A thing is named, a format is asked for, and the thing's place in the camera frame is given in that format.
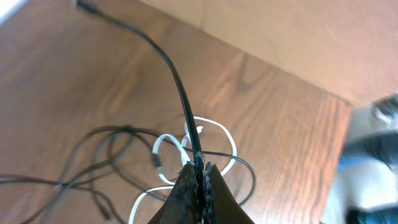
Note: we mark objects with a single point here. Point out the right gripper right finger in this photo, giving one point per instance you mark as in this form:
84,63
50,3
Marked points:
220,205

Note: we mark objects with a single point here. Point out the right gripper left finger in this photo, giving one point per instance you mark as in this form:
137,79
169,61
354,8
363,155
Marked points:
181,206

